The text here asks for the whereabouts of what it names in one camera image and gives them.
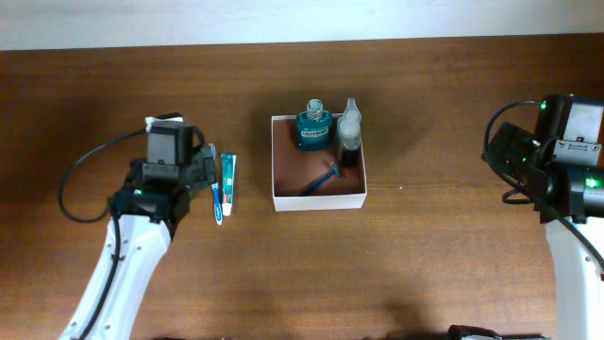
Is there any teal toothpaste tube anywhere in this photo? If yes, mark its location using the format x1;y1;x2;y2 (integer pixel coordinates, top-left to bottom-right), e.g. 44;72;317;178
221;153;237;216

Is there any blue toothbrush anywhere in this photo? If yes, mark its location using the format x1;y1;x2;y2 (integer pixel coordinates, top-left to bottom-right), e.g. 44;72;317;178
206;143;224;227

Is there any teal mouthwash bottle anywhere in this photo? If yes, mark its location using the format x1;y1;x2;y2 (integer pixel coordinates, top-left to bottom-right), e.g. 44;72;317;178
296;99;333;151

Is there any blue disposable razor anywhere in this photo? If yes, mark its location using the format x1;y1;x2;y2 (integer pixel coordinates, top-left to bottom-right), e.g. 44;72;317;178
299;161;344;196

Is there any clear soap pump bottle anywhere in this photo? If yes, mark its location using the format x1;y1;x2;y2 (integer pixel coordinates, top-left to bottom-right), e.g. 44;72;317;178
334;98;361;167

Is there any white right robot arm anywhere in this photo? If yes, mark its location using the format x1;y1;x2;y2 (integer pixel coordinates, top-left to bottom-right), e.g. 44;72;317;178
481;94;603;339

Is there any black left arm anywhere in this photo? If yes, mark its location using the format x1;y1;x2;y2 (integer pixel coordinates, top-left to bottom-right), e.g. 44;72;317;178
61;119;215;339

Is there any white square cardboard box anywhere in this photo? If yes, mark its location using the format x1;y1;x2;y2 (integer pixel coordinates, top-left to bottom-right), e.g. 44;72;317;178
271;115;368;212

